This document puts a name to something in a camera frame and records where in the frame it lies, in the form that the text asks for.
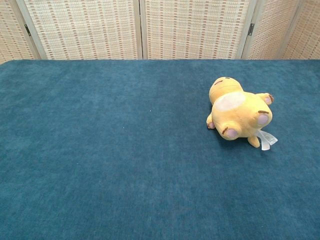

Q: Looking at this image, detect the yellow plush toy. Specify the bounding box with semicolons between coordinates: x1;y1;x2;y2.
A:
205;76;278;152

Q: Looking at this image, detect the blue table cloth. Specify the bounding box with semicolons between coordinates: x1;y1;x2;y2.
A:
0;59;320;240

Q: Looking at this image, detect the woven bamboo screen panel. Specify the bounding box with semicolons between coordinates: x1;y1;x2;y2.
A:
139;0;261;60
0;0;35;65
241;0;305;60
23;0;144;61
282;0;320;60

